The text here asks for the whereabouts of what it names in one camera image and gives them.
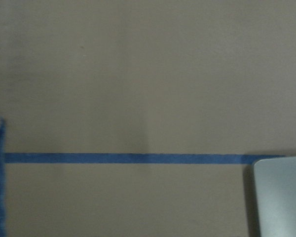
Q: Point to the grey laptop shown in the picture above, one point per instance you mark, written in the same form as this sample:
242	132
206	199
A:
275	185

